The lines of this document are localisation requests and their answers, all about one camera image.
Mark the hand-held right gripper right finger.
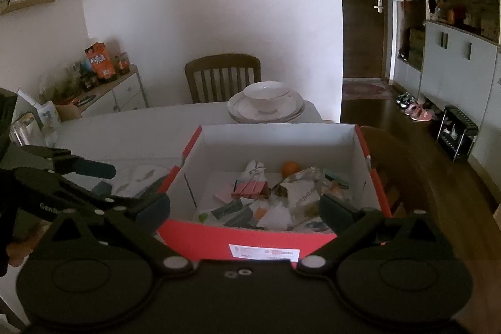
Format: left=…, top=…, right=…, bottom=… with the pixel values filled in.
left=297, top=196, right=455, bottom=274

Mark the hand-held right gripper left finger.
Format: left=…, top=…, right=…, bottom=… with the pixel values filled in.
left=39, top=194, right=194, bottom=276

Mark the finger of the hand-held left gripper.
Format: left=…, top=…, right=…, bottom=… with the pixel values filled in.
left=0, top=167, right=136, bottom=221
left=21, top=146, right=117, bottom=179

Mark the white blue print packet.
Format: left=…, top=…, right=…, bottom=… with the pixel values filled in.
left=301, top=218, right=337, bottom=234

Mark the small teal packet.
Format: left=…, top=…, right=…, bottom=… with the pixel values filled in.
left=323, top=170, right=351, bottom=190

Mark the brown and white toy dog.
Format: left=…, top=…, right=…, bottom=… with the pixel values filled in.
left=274, top=167, right=325, bottom=229

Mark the red cardboard box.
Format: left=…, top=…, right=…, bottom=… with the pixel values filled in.
left=157, top=124, right=393, bottom=264

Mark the small orange fruit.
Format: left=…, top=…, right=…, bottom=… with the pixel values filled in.
left=281, top=161, right=301, bottom=178

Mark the white snack packet orange figure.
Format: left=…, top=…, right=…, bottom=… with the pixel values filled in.
left=250, top=197, right=296, bottom=231

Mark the small blue black packet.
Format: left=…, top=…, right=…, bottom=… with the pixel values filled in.
left=223, top=207, right=255, bottom=228

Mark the pink binder clip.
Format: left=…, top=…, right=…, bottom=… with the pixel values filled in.
left=231, top=167, right=271, bottom=200

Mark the white rabbit toy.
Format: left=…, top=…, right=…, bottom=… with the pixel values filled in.
left=243, top=160, right=269, bottom=186

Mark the white marble desktop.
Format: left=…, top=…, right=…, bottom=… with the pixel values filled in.
left=23, top=100, right=325, bottom=241

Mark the person's left hand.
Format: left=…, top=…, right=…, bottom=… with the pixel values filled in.
left=6, top=239, right=34, bottom=267

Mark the white leaf placemat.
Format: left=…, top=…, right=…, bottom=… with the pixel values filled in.
left=117, top=165, right=173, bottom=198

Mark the white carton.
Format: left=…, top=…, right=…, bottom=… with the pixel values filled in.
left=18, top=89, right=60, bottom=147

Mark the brown cardboard box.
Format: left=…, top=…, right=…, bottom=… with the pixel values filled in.
left=54, top=103, right=83, bottom=122

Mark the white wooden sideboard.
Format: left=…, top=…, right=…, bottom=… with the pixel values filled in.
left=76, top=64, right=148, bottom=119

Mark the orange snack bag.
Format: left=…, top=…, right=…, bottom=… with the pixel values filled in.
left=84, top=42, right=117, bottom=84

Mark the small orange jar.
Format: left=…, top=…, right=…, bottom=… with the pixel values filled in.
left=115, top=52, right=131, bottom=75

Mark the white gold-rimmed plate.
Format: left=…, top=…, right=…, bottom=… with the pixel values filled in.
left=229, top=105, right=306, bottom=124

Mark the patterned door rug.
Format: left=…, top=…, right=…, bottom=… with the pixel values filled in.
left=342, top=81, right=392, bottom=100

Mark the stack of white plates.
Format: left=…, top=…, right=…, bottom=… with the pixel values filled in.
left=227, top=87, right=305, bottom=119

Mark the white gold-rimmed bowl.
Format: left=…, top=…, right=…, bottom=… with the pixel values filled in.
left=243, top=81, right=291, bottom=115

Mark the black metal shoe rack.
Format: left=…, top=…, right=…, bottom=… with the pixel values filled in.
left=436, top=105, right=480, bottom=163

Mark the dark wooden slatted chair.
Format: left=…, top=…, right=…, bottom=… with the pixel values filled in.
left=184, top=53, right=262, bottom=104

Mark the dark wooden door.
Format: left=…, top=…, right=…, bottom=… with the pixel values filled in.
left=340, top=0, right=388, bottom=80

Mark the wooden wall shelf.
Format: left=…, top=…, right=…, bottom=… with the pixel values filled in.
left=0, top=0, right=66, bottom=16

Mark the white wall cabinet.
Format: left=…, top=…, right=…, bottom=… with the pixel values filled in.
left=385, top=0, right=501, bottom=162

